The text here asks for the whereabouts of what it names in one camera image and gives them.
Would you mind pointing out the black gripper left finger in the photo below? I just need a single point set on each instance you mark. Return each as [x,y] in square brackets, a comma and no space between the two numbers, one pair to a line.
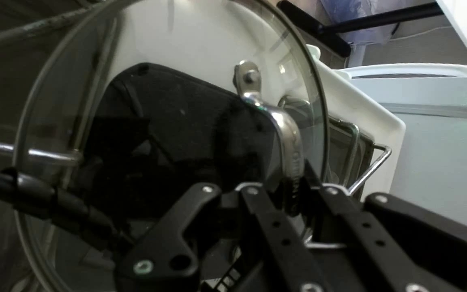
[275,244]

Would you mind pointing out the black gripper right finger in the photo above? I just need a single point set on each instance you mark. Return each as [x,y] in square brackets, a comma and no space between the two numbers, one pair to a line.
[405,244]

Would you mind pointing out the white refrigerator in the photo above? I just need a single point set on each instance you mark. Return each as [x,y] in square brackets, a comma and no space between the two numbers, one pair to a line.
[437,163]

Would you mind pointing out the black burner grate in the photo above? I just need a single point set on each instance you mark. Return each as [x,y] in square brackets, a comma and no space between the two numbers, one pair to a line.
[371,163]

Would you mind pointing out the black metal bar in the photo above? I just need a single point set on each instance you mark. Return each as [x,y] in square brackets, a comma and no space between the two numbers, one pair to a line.
[319,30]

